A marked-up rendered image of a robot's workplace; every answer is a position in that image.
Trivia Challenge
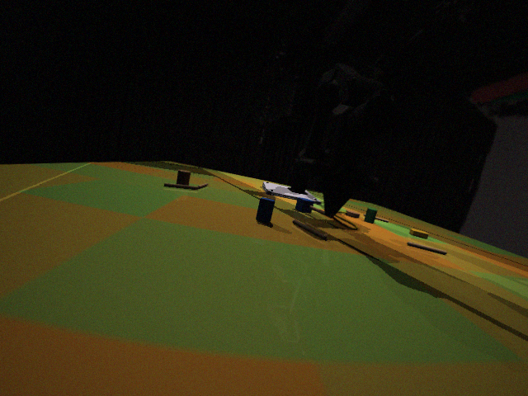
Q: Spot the yellow string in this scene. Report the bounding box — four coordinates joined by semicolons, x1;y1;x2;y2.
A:
309;206;358;230

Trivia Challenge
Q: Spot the round wooden button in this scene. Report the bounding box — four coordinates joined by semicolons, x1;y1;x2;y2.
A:
345;210;360;218

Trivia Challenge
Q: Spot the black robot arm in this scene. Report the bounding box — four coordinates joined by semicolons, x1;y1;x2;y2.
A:
287;63;398;195

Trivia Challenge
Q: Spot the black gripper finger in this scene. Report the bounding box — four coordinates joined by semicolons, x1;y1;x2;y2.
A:
315;178;345;217
331;185;361;216

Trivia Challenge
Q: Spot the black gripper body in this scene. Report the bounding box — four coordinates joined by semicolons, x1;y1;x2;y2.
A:
295;138;380;191

